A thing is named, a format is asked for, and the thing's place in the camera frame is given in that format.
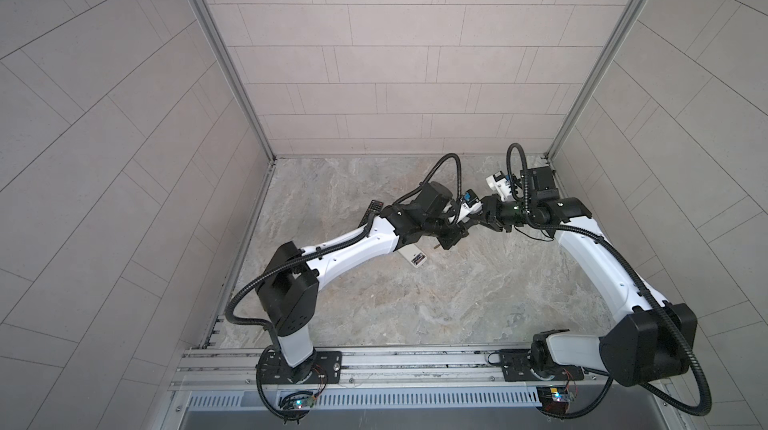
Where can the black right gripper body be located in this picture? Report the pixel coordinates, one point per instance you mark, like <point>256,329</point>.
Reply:
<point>516,212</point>

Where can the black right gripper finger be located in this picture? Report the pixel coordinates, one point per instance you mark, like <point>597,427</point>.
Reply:
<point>488,222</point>
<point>490,205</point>

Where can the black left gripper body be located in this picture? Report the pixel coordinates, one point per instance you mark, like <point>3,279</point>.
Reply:
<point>430,228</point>

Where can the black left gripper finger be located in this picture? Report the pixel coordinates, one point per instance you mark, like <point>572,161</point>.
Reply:
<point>465,225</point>
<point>450,237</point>

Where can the white remote control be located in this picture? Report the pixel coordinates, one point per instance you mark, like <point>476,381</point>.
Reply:
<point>413,255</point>

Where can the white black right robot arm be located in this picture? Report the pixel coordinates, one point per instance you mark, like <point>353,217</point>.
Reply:
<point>652,338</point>

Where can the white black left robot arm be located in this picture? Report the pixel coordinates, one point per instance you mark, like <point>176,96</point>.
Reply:
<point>295,275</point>

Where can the black remote control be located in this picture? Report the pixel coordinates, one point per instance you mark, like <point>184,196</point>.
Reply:
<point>374,208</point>

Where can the right circuit board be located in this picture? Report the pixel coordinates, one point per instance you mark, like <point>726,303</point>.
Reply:
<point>554,399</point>

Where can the circuit board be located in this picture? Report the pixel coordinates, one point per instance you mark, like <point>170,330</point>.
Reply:
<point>298,401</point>
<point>554,399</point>

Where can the left circuit board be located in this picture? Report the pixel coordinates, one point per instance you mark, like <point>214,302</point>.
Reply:
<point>298,401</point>

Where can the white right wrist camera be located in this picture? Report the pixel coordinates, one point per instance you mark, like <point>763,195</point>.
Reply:
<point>500,183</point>

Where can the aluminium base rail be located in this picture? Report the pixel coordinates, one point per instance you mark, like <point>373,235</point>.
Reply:
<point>422,387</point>

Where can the aluminium corner post right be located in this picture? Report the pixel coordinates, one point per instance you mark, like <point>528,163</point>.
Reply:
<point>616,39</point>

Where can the aluminium corner post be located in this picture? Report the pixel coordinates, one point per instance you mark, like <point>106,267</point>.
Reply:
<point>224,58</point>
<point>616,39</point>

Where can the aluminium corner post left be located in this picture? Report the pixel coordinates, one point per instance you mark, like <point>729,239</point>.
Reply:
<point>224,58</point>

